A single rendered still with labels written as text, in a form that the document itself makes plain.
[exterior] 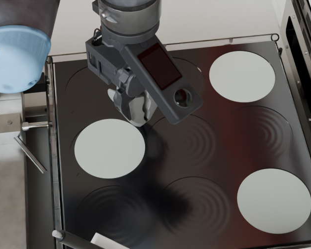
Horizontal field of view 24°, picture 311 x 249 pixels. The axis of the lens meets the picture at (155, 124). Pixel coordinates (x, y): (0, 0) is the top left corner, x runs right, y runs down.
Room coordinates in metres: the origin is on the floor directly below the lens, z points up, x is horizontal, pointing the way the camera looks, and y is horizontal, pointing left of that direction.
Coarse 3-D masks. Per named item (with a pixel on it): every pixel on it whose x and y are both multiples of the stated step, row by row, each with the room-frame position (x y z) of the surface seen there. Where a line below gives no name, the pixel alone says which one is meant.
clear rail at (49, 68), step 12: (48, 60) 0.72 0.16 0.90; (48, 72) 0.69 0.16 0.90; (48, 84) 0.67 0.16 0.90; (48, 108) 0.63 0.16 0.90; (48, 120) 0.60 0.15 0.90; (48, 132) 0.58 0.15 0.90; (48, 144) 0.57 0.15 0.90; (60, 180) 0.51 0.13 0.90; (60, 192) 0.49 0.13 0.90; (60, 204) 0.47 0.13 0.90; (60, 216) 0.45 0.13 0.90; (60, 228) 0.43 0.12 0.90
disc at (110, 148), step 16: (96, 128) 0.59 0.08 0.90; (112, 128) 0.59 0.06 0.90; (128, 128) 0.59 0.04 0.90; (80, 144) 0.56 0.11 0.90; (96, 144) 0.56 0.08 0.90; (112, 144) 0.56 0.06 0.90; (128, 144) 0.56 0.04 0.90; (144, 144) 0.56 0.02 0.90; (80, 160) 0.54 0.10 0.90; (96, 160) 0.54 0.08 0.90; (112, 160) 0.54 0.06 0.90; (128, 160) 0.54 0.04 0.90; (96, 176) 0.51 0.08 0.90; (112, 176) 0.51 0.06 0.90
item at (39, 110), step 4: (56, 104) 0.67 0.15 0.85; (28, 108) 0.66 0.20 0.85; (32, 108) 0.66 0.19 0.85; (36, 108) 0.66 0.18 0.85; (40, 108) 0.66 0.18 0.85; (44, 108) 0.66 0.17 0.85; (56, 108) 0.66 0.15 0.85; (28, 112) 0.66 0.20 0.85; (32, 112) 0.66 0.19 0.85; (36, 112) 0.66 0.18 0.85; (40, 112) 0.66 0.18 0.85; (44, 112) 0.66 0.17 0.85; (56, 112) 0.66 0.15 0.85; (28, 116) 0.65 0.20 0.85; (32, 116) 0.65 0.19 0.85; (36, 116) 0.65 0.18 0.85; (40, 116) 0.65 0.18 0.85; (44, 116) 0.65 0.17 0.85; (28, 120) 0.65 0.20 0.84; (32, 120) 0.65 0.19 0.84; (36, 120) 0.65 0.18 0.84; (40, 120) 0.65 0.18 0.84; (44, 120) 0.65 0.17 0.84
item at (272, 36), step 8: (208, 40) 0.76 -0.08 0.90; (216, 40) 0.76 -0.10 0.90; (224, 40) 0.76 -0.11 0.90; (232, 40) 0.76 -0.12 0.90; (240, 40) 0.76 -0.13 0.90; (248, 40) 0.76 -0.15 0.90; (256, 40) 0.76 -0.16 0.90; (264, 40) 0.76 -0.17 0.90; (272, 40) 0.76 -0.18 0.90; (168, 48) 0.74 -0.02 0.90; (176, 48) 0.74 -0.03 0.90; (184, 48) 0.74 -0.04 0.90; (48, 56) 0.72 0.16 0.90; (56, 56) 0.72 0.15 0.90; (64, 56) 0.72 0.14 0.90; (72, 56) 0.72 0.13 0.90; (80, 56) 0.73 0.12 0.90
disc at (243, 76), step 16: (224, 64) 0.71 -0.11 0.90; (240, 64) 0.71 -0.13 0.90; (256, 64) 0.71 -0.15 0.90; (224, 80) 0.68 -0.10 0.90; (240, 80) 0.68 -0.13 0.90; (256, 80) 0.68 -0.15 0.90; (272, 80) 0.68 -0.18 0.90; (224, 96) 0.65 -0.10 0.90; (240, 96) 0.65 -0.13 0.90; (256, 96) 0.65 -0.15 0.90
